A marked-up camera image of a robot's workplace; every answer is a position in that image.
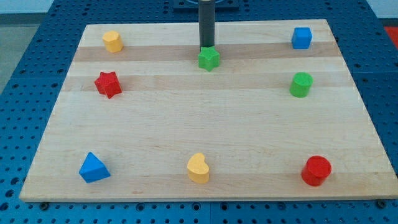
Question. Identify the green star block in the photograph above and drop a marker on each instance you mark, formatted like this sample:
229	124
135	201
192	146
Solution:
208	58

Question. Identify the red star block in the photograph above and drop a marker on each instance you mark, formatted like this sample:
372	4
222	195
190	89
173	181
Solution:
108	84

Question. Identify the blue cube block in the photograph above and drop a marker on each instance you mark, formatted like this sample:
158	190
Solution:
301	38

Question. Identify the yellow heart block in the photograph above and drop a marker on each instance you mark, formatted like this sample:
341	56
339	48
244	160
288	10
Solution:
198	170

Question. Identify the light wooden board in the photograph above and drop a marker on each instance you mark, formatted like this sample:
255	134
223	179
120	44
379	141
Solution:
256	137

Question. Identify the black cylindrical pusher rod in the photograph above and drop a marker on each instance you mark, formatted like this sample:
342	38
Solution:
206	22

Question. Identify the green cylinder block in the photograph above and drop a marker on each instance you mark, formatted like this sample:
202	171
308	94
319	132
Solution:
301	84

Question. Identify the yellow hexagon block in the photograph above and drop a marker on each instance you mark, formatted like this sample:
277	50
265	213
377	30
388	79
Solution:
112	41

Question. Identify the blue triangle block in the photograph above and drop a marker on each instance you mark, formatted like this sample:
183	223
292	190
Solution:
93	169

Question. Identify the red cylinder block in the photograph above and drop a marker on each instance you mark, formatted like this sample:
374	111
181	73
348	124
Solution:
316	170

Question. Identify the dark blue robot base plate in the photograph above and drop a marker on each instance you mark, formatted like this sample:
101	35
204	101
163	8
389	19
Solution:
191	5

